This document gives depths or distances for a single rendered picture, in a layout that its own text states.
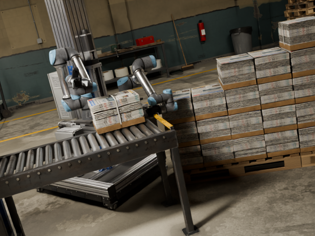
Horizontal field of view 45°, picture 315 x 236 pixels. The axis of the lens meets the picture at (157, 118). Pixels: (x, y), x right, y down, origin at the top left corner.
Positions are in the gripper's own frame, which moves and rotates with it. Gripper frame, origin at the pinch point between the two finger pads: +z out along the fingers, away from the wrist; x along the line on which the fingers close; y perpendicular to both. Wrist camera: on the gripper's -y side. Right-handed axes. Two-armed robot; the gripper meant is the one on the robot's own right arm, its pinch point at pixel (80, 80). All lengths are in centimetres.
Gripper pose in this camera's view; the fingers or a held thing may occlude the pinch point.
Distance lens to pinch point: 277.4
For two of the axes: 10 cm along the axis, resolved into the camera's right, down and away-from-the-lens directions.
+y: 0.7, 9.7, 2.1
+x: -9.0, 1.6, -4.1
